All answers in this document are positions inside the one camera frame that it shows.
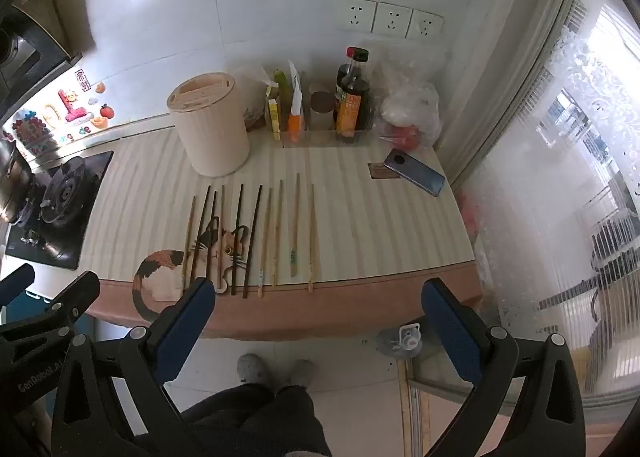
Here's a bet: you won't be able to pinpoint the red cap sauce bottle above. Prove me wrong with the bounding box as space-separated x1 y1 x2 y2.
335 46 358 88

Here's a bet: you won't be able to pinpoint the striped cat print table mat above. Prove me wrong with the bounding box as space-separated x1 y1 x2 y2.
75 124 483 338

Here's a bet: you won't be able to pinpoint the row of chopsticks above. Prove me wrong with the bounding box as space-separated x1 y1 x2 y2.
181 173 317 299

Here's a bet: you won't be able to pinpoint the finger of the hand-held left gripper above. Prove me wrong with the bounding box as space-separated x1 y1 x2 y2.
0 271 101 353
0 264 36 305

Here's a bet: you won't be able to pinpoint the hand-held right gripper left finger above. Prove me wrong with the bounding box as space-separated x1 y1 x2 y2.
50 278 217 457

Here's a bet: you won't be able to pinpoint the yellow seasoning box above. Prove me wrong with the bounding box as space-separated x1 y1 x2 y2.
265 98 282 140

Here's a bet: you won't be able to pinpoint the beige cylindrical chopstick holder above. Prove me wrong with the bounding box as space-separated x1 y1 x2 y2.
166 72 251 177

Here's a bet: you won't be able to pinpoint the clear plastic bag with red contents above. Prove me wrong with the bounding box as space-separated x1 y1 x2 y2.
375 50 443 150

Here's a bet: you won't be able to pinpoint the black range hood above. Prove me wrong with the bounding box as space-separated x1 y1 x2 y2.
0 0 83 113

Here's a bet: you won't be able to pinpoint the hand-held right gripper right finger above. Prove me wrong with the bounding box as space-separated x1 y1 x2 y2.
421 278 587 457

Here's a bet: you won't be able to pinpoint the frosted glass sliding door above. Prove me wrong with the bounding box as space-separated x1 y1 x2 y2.
440 0 640 438

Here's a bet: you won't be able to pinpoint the person's legs in dark pants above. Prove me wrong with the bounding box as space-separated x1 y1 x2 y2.
135 383 333 457

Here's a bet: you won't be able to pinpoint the grey slipper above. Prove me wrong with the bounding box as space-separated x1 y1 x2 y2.
287 358 318 388
236 353 273 385

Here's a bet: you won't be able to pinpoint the brown card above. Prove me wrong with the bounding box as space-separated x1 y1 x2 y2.
367 162 401 180

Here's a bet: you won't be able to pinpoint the colourful wall stickers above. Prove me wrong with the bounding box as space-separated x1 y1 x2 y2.
12 70 116 158

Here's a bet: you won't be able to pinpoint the black gas stove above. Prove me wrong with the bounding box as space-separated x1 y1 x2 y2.
5 151 115 271

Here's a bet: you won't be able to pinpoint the grey smartphone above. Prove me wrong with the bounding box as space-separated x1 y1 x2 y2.
384 148 446 197

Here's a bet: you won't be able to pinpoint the white wall socket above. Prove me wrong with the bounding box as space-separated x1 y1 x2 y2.
406 8 444 40
336 0 377 33
372 2 414 37

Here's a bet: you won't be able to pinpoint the clear jar with brown contents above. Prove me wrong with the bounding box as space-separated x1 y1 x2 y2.
308 84 336 130

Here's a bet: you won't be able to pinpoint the black cap soy sauce bottle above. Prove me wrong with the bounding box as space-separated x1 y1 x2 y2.
334 48 373 144

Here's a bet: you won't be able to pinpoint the metal cooking pot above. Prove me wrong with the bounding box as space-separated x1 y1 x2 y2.
0 134 38 225

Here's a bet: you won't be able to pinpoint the green seasoning packet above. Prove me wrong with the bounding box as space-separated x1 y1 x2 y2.
272 68 292 103

